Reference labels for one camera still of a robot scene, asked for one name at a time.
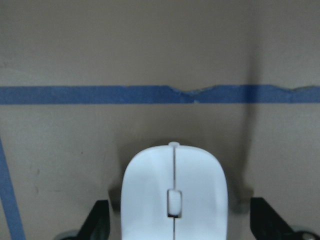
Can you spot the white computer mouse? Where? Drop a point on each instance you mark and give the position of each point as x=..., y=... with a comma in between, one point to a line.
x=174, y=192

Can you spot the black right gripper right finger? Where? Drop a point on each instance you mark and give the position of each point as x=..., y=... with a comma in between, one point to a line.
x=267, y=224

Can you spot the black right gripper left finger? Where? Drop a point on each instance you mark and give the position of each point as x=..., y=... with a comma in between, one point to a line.
x=97, y=224

